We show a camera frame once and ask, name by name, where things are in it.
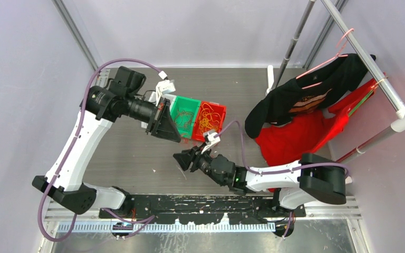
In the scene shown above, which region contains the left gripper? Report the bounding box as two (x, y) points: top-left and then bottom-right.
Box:
(124, 94), (181, 142)

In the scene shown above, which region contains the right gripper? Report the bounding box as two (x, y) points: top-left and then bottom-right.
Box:
(173, 141), (226, 186)

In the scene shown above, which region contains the yellow thin cable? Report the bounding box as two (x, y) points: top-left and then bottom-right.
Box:
(198, 103), (224, 138)

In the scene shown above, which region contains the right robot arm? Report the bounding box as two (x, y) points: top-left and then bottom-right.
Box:
(173, 145), (349, 217)

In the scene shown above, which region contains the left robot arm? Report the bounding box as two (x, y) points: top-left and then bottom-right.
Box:
(32, 66), (181, 218)

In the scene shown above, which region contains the green plastic bin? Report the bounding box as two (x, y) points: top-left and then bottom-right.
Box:
(171, 96), (201, 139)

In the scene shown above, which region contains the white plastic bin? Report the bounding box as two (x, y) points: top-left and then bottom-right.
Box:
(162, 94), (177, 107)

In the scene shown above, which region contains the red plastic bin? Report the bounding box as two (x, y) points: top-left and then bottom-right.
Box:
(191, 101), (227, 142)

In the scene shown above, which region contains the red t-shirt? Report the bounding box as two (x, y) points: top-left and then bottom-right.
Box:
(255, 79), (378, 167)

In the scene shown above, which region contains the black t-shirt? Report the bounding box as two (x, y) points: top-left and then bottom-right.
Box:
(244, 53), (368, 139)

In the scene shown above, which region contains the green clothes hanger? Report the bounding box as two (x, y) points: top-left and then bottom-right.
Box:
(348, 89), (375, 117)

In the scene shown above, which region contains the pink clothes hanger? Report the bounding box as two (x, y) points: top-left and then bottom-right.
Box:
(296, 28), (354, 80)

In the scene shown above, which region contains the metal clothes rack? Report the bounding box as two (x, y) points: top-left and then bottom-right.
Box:
(259, 1), (405, 157)

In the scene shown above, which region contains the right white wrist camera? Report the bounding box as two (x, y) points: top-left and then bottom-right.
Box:
(201, 130), (220, 153)

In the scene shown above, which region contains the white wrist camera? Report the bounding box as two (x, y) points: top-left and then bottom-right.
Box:
(201, 130), (220, 153)
(155, 80), (176, 106)

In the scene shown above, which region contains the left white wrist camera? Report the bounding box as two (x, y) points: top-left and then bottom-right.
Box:
(155, 80), (176, 106)

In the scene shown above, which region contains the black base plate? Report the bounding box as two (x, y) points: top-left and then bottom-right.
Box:
(91, 194), (306, 225)

